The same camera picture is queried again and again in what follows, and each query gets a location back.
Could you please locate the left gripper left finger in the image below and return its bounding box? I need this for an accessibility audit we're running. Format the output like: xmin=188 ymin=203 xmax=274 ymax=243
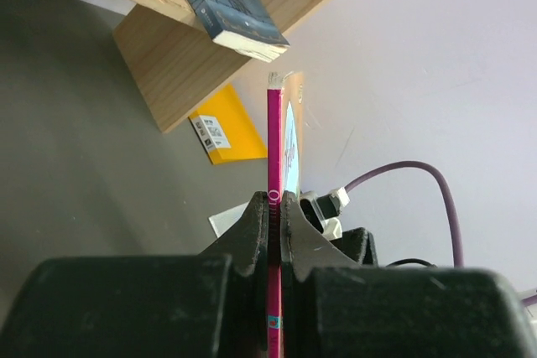
xmin=1 ymin=192 xmax=269 ymax=357

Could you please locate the wooden two-tier shelf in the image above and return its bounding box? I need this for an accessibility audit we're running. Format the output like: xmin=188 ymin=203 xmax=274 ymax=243
xmin=113 ymin=0 xmax=327 ymax=132

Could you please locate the orange Othello picture book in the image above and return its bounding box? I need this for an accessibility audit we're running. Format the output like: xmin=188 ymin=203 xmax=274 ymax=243
xmin=267 ymin=72 xmax=304 ymax=357

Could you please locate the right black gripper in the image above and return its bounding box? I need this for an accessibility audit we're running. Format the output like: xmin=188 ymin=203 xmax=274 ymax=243
xmin=331 ymin=227 xmax=378 ymax=267

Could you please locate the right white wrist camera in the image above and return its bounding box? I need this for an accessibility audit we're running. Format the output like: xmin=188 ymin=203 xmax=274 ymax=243
xmin=300 ymin=187 xmax=350 ymax=241

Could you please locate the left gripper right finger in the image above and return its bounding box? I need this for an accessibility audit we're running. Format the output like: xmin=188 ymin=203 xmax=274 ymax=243
xmin=280 ymin=192 xmax=536 ymax=357

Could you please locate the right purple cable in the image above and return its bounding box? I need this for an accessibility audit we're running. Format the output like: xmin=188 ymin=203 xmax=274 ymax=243
xmin=343 ymin=159 xmax=537 ymax=307

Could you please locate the yellow file folder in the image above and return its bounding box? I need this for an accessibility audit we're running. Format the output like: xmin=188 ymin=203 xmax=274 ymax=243
xmin=189 ymin=84 xmax=267 ymax=165

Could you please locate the clear plastic file folder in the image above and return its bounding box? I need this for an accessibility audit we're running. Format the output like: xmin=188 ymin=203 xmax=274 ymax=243
xmin=208 ymin=203 xmax=248 ymax=237

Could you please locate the dark Nineteen Eighty-Four book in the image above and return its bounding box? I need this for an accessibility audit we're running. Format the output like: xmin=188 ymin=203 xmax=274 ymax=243
xmin=188 ymin=0 xmax=289 ymax=63

